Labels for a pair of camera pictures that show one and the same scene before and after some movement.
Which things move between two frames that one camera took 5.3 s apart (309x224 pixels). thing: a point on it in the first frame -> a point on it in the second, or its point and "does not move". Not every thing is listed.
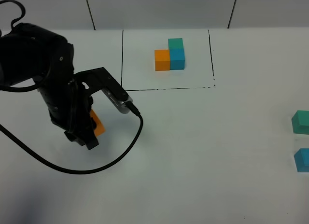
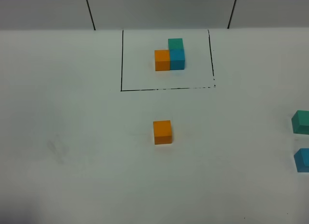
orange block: x=100 y=128 -> x=162 y=132
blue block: x=301 y=160 does not move
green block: x=300 y=122 does not move
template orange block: x=162 y=60 does not move
